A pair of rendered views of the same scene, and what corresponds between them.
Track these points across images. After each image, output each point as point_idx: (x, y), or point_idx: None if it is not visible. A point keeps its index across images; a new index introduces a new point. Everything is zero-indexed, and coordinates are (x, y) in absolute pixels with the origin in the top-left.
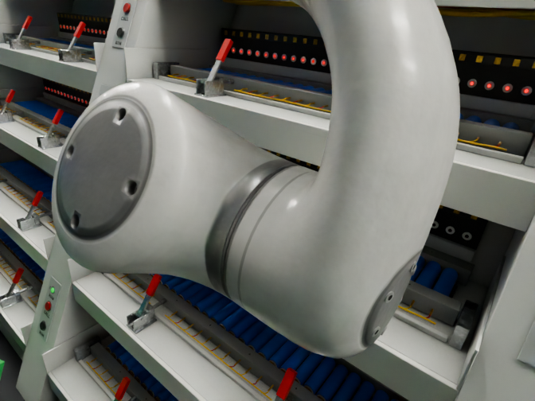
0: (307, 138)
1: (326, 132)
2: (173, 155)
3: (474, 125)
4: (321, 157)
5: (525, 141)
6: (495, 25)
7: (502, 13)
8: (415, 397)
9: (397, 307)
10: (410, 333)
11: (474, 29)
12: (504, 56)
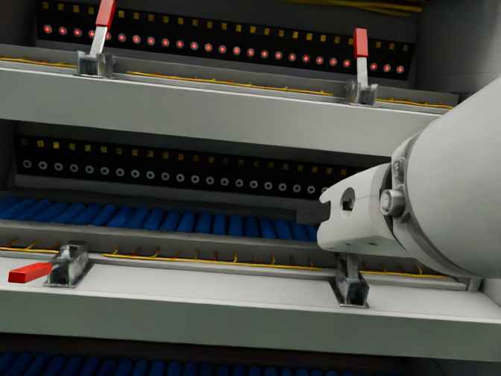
0: (291, 116)
1: (317, 106)
2: None
3: (417, 91)
4: (311, 138)
5: (455, 100)
6: (350, 20)
7: (376, 4)
8: (481, 353)
9: (406, 277)
10: (443, 295)
11: (335, 22)
12: (382, 41)
